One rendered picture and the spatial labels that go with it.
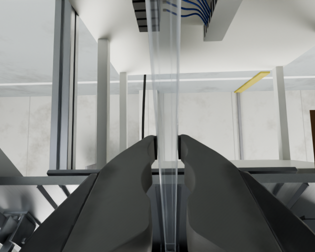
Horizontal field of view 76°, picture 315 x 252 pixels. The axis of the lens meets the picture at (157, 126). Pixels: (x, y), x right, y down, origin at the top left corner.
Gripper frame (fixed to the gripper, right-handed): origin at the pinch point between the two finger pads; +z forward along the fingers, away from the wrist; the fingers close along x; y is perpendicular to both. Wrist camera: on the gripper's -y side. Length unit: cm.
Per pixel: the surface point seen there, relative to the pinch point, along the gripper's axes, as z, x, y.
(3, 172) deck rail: 6.6, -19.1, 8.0
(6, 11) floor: 144, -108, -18
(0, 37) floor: 170, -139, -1
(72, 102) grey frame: 30.6, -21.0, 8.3
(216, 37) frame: 45.5, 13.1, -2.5
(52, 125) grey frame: 26.6, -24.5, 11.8
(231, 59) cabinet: 68, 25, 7
